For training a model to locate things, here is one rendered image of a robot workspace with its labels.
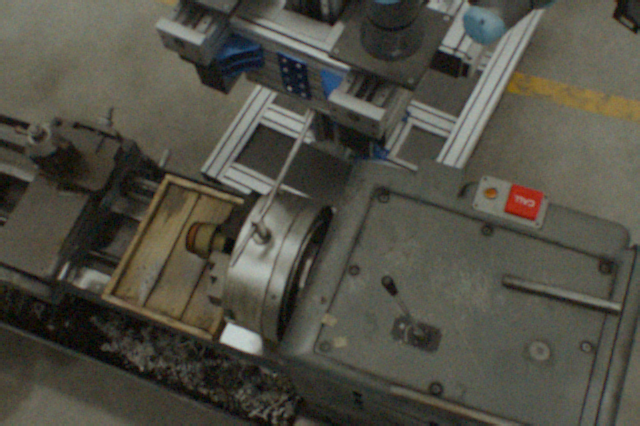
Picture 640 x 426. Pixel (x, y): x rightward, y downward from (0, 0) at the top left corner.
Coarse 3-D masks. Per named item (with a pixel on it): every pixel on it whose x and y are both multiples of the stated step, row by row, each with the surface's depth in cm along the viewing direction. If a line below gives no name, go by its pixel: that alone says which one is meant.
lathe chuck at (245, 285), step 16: (288, 192) 150; (256, 208) 143; (272, 208) 143; (288, 208) 143; (272, 224) 140; (288, 224) 140; (240, 240) 139; (272, 240) 139; (240, 256) 139; (256, 256) 138; (272, 256) 138; (240, 272) 139; (256, 272) 138; (224, 288) 141; (240, 288) 140; (256, 288) 138; (224, 304) 143; (240, 304) 141; (256, 304) 140; (240, 320) 145; (256, 320) 142
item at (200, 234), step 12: (192, 228) 155; (204, 228) 154; (216, 228) 154; (192, 240) 155; (204, 240) 153; (216, 240) 154; (228, 240) 159; (192, 252) 156; (204, 252) 154; (228, 252) 158
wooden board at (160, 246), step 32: (160, 192) 183; (192, 192) 184; (160, 224) 181; (128, 256) 176; (160, 256) 178; (192, 256) 177; (192, 288) 173; (160, 320) 169; (192, 320) 170; (224, 320) 171
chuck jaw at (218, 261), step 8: (216, 256) 152; (224, 256) 152; (208, 264) 153; (216, 264) 151; (224, 264) 151; (216, 272) 150; (224, 272) 150; (216, 280) 149; (216, 288) 147; (208, 296) 147; (216, 296) 146; (216, 304) 148; (224, 312) 146
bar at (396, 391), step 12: (396, 396) 121; (408, 396) 121; (420, 396) 121; (432, 396) 121; (432, 408) 120; (444, 408) 120; (456, 408) 119; (468, 408) 119; (480, 420) 118; (492, 420) 118; (504, 420) 118
